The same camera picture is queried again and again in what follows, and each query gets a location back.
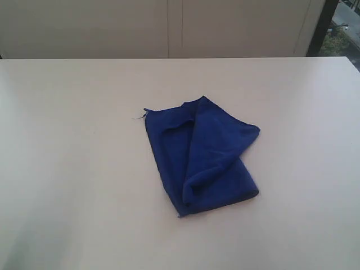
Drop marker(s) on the blue microfiber cloth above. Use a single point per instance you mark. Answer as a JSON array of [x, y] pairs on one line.
[[197, 148]]

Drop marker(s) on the beige cabinet doors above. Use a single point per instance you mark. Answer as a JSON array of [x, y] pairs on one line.
[[156, 29]]

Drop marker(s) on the dark window frame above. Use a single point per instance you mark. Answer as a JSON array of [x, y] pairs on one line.
[[322, 26]]

